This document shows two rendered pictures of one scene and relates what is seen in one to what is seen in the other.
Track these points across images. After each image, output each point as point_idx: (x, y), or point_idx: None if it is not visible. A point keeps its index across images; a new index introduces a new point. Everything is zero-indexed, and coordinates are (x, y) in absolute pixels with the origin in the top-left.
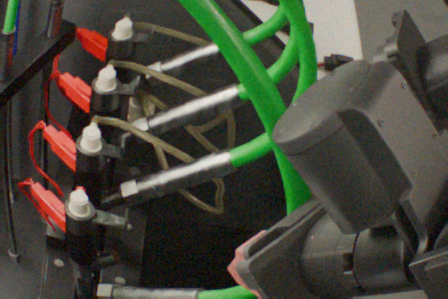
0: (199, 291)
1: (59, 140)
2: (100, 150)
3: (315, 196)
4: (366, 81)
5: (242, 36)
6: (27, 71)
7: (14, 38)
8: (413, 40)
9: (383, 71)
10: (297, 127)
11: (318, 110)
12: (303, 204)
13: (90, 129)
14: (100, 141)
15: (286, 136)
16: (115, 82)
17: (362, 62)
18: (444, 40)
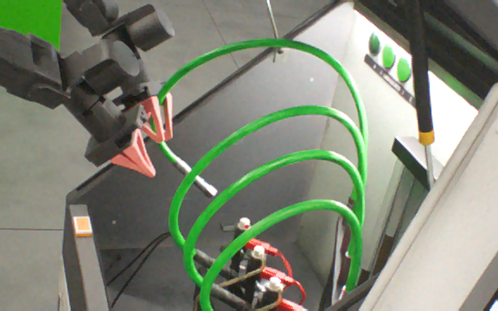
0: (177, 158)
1: (279, 273)
2: (251, 252)
3: (156, 92)
4: (156, 5)
5: (194, 60)
6: (331, 295)
7: (344, 260)
8: (129, 119)
9: (151, 3)
10: (169, 22)
11: (165, 18)
12: (158, 92)
13: (260, 249)
14: (254, 256)
15: (170, 23)
16: (270, 288)
17: (157, 15)
18: (111, 102)
